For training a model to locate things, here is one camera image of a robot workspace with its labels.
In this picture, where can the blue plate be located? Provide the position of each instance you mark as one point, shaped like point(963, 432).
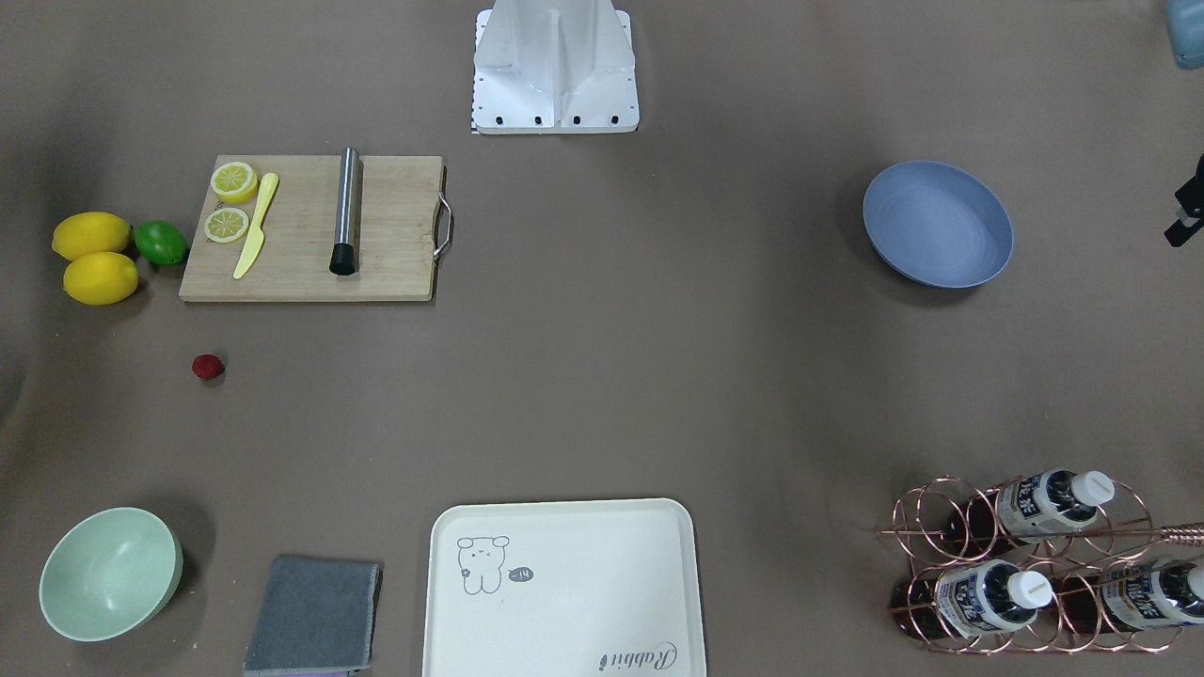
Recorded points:
point(937, 224)

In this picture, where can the red strawberry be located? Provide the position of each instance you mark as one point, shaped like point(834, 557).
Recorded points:
point(208, 366)

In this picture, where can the blue-grey robot arm joint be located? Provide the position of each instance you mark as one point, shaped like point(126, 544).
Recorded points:
point(1184, 20)

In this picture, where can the cream rabbit tray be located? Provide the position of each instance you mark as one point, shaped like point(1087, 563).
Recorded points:
point(565, 588)

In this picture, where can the steel muddler black tip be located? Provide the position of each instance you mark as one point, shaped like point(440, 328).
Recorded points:
point(344, 257)

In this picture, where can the wooden cutting board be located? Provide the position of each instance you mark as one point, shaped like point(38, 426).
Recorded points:
point(397, 236)

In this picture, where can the yellow plastic knife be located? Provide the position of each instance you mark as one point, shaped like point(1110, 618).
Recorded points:
point(255, 237)

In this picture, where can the grey folded cloth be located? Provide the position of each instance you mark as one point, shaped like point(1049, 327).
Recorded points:
point(316, 618)

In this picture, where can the lemon half upper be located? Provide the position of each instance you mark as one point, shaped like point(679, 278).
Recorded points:
point(234, 182)

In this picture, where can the drink bottle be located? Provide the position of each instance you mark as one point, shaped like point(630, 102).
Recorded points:
point(968, 602)
point(1056, 501)
point(1158, 595)

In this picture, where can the green lime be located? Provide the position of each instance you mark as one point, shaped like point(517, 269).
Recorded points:
point(161, 243)

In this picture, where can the drink bottle top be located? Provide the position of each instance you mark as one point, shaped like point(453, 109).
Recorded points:
point(1056, 501)

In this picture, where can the yellow lemon lower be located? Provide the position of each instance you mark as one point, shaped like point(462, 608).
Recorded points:
point(101, 278)

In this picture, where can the yellow lemon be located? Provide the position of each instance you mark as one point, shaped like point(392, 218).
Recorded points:
point(90, 232)
point(101, 278)

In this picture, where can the yellow lemon upper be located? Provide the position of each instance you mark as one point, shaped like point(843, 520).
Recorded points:
point(90, 232)

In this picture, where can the green bowl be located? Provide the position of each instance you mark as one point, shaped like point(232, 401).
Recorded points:
point(110, 574)

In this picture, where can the black gripper at edge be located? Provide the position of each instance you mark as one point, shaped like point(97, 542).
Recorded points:
point(1190, 215)

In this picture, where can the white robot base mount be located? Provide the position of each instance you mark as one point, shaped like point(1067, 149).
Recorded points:
point(554, 67)

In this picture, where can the copper wire bottle rack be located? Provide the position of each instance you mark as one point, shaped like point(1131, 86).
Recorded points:
point(931, 523)

